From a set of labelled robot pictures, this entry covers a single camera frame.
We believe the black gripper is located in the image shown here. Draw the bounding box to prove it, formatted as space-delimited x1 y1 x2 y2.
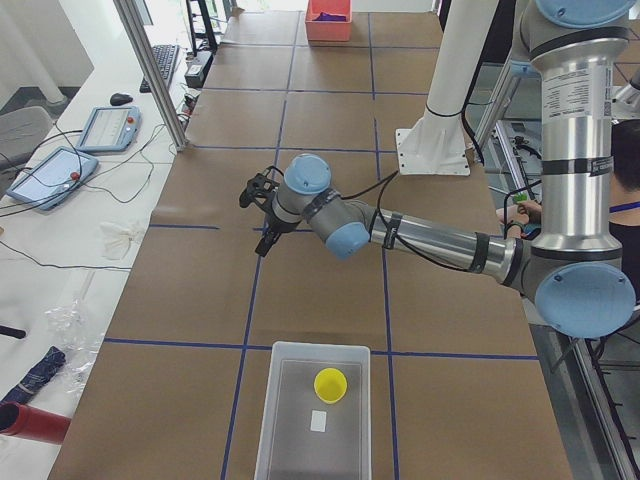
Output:
255 204 300 257

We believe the yellow plastic cup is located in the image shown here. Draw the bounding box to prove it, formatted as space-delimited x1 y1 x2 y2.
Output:
313 367 348 405

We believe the purple cloth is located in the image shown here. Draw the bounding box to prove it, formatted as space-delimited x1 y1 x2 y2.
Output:
314 11 348 22

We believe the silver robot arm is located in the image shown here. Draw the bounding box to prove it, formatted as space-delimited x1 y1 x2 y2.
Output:
239 1 636 339

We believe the black computer box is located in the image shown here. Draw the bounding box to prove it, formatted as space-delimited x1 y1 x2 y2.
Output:
184 51 214 89

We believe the clear plastic box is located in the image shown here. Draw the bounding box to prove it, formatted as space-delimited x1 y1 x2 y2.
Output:
254 341 372 479

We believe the white crumpled cloth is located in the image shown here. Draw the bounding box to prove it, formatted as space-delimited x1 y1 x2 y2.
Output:
99 221 147 260

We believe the far teach pendant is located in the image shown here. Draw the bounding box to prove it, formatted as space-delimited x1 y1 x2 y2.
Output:
76 106 141 154

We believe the teach pendant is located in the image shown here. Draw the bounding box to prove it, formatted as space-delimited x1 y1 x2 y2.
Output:
76 106 141 154
6 146 99 211

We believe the black computer mouse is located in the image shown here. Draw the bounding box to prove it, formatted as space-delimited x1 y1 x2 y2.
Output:
109 92 133 107

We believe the black keyboard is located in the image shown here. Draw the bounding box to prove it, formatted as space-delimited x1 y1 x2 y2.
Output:
152 44 180 86

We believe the pink plastic bin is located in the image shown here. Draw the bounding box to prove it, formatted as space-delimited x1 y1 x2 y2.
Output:
305 0 352 42

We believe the clear crumpled plastic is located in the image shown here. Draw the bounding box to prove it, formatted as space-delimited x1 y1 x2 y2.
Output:
45 299 104 396

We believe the near teach pendant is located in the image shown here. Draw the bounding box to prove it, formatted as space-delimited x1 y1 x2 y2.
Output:
6 146 99 211

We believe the folded blue umbrella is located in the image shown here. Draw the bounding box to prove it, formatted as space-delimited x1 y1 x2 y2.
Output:
1 346 66 404

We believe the red cylinder bottle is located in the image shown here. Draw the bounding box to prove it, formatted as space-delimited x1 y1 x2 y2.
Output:
1 402 71 445

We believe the seated person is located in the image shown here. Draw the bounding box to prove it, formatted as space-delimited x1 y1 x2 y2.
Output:
501 119 639 263

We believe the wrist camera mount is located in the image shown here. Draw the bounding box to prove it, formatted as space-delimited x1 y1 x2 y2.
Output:
239 165 284 212

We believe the white pedestal column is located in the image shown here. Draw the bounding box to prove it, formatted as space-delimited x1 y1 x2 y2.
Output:
396 0 499 176

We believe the aluminium frame post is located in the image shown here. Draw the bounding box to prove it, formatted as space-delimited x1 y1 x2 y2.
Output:
113 0 188 152

